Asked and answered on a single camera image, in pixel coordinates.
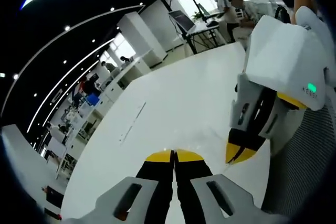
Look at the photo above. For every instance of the long white counter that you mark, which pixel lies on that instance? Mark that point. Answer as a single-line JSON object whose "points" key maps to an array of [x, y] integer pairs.
{"points": [[126, 77]]}

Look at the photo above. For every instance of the white square pillar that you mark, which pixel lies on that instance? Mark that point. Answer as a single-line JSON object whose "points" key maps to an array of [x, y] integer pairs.
{"points": [[141, 39]]}

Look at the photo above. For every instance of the tilted grey panel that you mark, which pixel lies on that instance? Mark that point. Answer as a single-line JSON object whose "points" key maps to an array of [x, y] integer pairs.
{"points": [[182, 20]]}

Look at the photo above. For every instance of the black tripod stand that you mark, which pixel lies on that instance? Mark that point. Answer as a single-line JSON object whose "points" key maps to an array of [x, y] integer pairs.
{"points": [[195, 1]]}

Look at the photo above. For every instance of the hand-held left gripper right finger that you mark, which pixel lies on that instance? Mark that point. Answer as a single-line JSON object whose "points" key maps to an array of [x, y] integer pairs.
{"points": [[204, 197]]}

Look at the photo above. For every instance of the group of ceiling spotlights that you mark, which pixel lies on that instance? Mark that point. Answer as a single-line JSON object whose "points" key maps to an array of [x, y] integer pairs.
{"points": [[67, 28]]}

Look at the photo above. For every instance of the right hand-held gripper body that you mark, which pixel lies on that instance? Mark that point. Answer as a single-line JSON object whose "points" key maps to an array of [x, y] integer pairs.
{"points": [[283, 56]]}

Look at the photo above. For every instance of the white folding table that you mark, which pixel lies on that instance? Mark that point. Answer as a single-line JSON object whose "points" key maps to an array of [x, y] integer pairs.
{"points": [[207, 32]]}

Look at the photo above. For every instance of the grey mesh chair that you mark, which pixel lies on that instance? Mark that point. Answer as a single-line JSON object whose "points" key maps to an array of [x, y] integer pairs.
{"points": [[309, 155]]}

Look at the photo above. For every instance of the clear resealable bag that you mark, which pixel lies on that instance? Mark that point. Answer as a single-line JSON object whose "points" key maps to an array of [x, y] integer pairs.
{"points": [[204, 140]]}

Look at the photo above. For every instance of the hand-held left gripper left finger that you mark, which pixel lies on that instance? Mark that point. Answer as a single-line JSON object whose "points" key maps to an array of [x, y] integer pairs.
{"points": [[147, 197]]}

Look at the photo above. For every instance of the green potted plant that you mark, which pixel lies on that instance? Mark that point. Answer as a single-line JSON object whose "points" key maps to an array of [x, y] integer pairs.
{"points": [[197, 15]]}

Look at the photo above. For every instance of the blue box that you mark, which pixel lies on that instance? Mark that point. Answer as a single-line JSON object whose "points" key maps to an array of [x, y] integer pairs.
{"points": [[93, 100]]}

